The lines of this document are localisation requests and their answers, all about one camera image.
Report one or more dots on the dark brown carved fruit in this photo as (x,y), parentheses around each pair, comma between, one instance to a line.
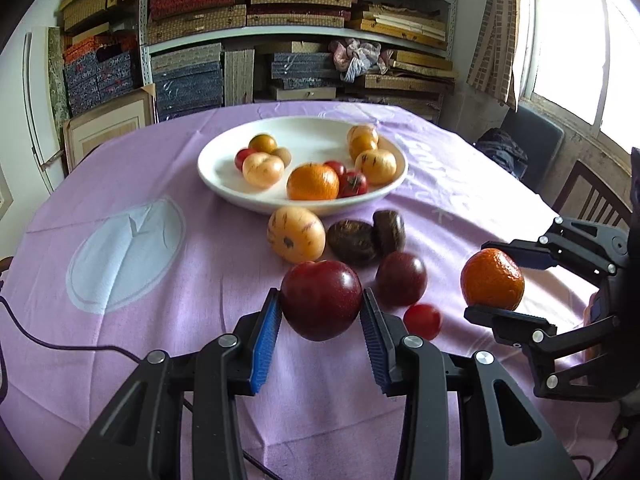
(352,242)

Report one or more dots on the yellow apple-like fruit in plate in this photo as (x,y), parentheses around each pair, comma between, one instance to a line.
(378,166)

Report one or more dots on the white board leaning on wall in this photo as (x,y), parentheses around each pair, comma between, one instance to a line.
(44,98)

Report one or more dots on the dark brown fruit half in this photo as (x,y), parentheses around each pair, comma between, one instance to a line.
(389,231)

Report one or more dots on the yellow striped pepino melon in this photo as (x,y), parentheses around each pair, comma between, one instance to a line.
(296,234)

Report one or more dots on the framed picture leaning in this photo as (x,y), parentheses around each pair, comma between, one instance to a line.
(110,120)

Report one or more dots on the red tomato with stem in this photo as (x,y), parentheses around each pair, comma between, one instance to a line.
(353,183)

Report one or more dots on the dark blue chair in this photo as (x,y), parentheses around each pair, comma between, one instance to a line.
(525,145)

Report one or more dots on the pink cloth bundle on shelf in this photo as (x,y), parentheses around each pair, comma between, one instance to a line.
(353,58)

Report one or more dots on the window with white frame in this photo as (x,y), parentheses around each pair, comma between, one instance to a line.
(583,66)

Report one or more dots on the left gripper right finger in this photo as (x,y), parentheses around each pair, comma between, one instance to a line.
(502,435)

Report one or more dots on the beige patterned curtain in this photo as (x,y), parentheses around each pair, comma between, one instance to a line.
(492,68)

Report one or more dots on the pale peach round fruit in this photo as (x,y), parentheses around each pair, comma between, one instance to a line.
(263,170)

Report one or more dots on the wooden chair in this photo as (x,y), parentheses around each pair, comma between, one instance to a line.
(601,204)

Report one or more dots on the small tan round fruit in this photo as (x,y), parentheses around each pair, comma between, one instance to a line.
(283,154)

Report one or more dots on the tan striped fruit plate end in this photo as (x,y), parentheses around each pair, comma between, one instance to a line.
(362,130)

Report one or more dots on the dark red plum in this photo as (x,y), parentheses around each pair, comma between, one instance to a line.
(320,300)
(400,280)

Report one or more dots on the purple printed tablecloth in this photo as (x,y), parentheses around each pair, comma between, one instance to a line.
(133,249)

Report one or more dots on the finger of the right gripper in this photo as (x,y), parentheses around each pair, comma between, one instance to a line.
(510,327)
(520,253)

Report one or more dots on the white oval plate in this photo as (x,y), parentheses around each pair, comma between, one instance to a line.
(309,139)

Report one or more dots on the large orange mandarin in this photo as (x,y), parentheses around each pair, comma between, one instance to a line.
(490,278)

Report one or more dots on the small red cherry tomato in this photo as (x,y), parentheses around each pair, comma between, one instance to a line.
(424,320)

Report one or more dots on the red cherry tomato in plate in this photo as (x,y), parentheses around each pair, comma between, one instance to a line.
(338,167)

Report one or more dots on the small red tomato plate back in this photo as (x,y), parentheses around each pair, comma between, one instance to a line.
(241,155)

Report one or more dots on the orange mandarin in plate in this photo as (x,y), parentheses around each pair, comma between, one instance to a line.
(312,182)

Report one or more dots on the orange yellow tomato plate back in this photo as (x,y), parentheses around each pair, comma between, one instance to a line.
(263,142)

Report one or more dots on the metal shelf with boxes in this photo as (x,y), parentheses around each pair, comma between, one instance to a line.
(201,54)

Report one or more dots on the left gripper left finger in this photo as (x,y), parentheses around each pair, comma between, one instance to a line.
(138,434)

